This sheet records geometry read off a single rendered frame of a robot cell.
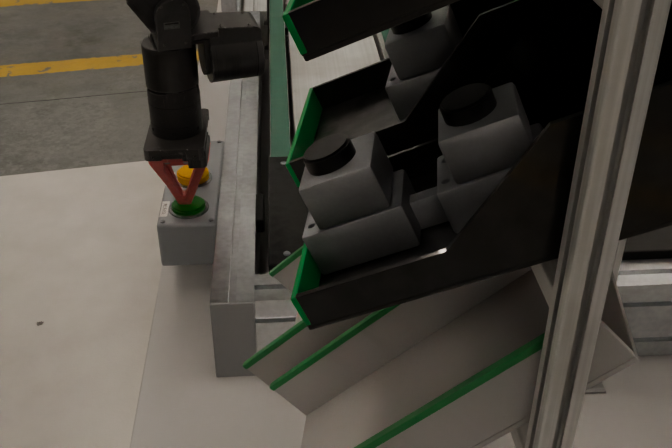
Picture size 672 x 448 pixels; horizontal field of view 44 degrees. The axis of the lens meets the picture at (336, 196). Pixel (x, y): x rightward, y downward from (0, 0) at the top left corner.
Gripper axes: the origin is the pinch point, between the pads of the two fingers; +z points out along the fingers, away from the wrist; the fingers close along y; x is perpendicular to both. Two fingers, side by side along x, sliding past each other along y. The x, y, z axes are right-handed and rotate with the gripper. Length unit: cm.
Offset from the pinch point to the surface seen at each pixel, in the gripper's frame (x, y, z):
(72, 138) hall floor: 69, 207, 98
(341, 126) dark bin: -16.4, -27.0, -22.4
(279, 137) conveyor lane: -11.4, 20.3, 2.9
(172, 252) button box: 1.6, -3.4, 5.5
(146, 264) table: 6.2, 3.0, 11.7
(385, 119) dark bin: -19.5, -29.2, -24.0
